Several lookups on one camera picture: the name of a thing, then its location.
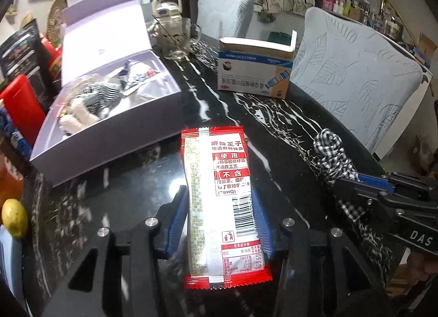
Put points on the purple silver packet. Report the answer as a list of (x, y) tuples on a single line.
[(131, 74)]

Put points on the light blue device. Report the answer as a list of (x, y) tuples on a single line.
[(7, 258)]

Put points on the lavender cardboard box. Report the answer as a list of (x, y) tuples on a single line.
[(102, 142)]

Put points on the glass teapot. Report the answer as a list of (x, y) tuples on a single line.
[(166, 9)]

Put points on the round woven mat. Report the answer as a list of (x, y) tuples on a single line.
[(56, 19)]

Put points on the large chair with grey cover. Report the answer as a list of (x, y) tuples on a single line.
[(352, 74)]

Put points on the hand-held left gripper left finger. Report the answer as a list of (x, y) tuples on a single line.
[(176, 224)]

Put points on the jar with orange liquid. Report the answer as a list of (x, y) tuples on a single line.
[(8, 180)]

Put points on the yellow lemon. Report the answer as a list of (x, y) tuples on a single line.
[(14, 217)]

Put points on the dark snack bag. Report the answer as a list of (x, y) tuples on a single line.
[(24, 50)]

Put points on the small chair with grey cover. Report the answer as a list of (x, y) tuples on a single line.
[(222, 12)]

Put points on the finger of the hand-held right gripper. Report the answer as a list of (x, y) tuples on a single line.
[(359, 197), (373, 180)]

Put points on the large red snack packet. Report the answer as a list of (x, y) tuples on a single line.
[(226, 166)]

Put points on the white fluffy toy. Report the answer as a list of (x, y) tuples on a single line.
[(78, 116)]

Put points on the gingham scrunchie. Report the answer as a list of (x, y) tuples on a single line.
[(330, 152)]

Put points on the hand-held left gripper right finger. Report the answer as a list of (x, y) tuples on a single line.
[(263, 228)]

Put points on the row of cosmetic bottles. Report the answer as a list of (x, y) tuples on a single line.
[(369, 12)]

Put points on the gingham plush toy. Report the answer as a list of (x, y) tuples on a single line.
[(95, 98)]

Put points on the blue and white carton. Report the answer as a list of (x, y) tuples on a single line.
[(253, 74)]

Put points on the glass mug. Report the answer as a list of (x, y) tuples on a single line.
[(176, 39)]

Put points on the blue tube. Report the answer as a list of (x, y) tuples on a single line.
[(13, 135)]

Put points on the red canister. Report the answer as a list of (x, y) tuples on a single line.
[(20, 105)]

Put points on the red packets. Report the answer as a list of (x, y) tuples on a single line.
[(51, 57)]

